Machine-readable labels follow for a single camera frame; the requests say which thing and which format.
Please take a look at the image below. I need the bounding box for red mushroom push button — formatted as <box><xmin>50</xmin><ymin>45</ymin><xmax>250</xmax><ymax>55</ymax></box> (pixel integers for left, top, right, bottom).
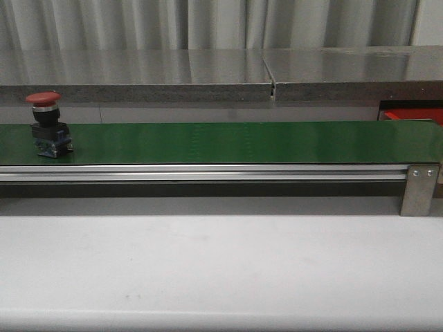
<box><xmin>26</xmin><ymin>91</ymin><xmax>73</xmax><ymax>158</ymax></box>

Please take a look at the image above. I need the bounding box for left grey stone shelf slab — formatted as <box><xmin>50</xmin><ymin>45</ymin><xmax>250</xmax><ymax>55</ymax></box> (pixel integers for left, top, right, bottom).
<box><xmin>1</xmin><ymin>50</ymin><xmax>273</xmax><ymax>104</ymax></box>

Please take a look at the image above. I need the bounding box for grey stone shelf slab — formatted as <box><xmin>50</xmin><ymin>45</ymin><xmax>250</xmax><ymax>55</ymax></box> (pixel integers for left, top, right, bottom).
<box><xmin>262</xmin><ymin>46</ymin><xmax>442</xmax><ymax>102</ymax></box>
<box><xmin>1</xmin><ymin>50</ymin><xmax>273</xmax><ymax>104</ymax></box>

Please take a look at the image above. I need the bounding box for green conveyor belt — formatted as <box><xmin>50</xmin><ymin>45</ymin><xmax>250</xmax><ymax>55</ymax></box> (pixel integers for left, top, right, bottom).
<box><xmin>0</xmin><ymin>120</ymin><xmax>443</xmax><ymax>165</ymax></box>

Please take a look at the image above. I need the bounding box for right grey stone shelf slab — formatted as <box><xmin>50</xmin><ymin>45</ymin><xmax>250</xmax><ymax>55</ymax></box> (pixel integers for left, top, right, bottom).
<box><xmin>262</xmin><ymin>46</ymin><xmax>442</xmax><ymax>102</ymax></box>

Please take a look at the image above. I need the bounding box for red plastic bin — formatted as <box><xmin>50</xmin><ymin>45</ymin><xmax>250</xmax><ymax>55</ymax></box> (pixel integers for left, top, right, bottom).
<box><xmin>378</xmin><ymin>108</ymin><xmax>443</xmax><ymax>126</ymax></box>

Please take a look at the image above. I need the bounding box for grey pleated curtain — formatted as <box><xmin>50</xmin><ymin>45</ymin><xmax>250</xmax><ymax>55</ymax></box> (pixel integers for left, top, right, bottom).
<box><xmin>1</xmin><ymin>1</ymin><xmax>419</xmax><ymax>50</ymax></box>

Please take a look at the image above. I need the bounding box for steel conveyor support bracket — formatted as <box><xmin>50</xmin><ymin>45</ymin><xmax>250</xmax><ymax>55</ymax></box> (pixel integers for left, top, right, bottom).
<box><xmin>400</xmin><ymin>164</ymin><xmax>440</xmax><ymax>216</ymax></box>

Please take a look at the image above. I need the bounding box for aluminium conveyor side rail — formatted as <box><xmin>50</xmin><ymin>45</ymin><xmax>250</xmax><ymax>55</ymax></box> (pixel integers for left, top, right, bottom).
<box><xmin>1</xmin><ymin>164</ymin><xmax>408</xmax><ymax>183</ymax></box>

